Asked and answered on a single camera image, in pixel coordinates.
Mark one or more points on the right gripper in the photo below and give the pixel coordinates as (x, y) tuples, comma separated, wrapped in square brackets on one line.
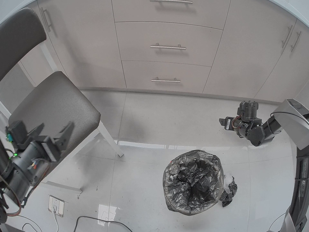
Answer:
[(228, 124)]

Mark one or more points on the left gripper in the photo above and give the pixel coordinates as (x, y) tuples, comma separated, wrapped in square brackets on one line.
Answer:
[(50, 151)]

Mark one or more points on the black plastic bag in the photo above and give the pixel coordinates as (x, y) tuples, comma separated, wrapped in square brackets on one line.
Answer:
[(193, 185)]

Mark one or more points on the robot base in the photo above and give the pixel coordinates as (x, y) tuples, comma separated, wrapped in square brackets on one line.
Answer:
[(289, 222)]

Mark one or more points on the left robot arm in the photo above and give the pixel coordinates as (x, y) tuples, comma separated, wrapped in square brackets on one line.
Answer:
[(14, 185)]

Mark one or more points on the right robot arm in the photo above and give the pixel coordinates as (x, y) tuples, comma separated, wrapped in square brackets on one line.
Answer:
[(289, 122)]

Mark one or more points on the crumpled black plastic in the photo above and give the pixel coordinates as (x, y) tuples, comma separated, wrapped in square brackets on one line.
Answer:
[(227, 198)]

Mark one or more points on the grey padded chair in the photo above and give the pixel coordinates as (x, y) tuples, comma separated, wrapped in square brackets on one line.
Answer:
[(60, 100)]

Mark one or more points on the beige cabinet with drawers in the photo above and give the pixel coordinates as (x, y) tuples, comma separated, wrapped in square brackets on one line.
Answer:
[(169, 32)]

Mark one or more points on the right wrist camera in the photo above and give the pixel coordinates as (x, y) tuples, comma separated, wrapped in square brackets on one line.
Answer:
[(240, 112)]

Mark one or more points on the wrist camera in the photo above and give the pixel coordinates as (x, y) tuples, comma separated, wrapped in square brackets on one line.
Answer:
[(17, 130), (240, 112)]

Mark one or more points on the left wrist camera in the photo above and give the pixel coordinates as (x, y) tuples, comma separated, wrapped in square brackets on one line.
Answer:
[(17, 130)]

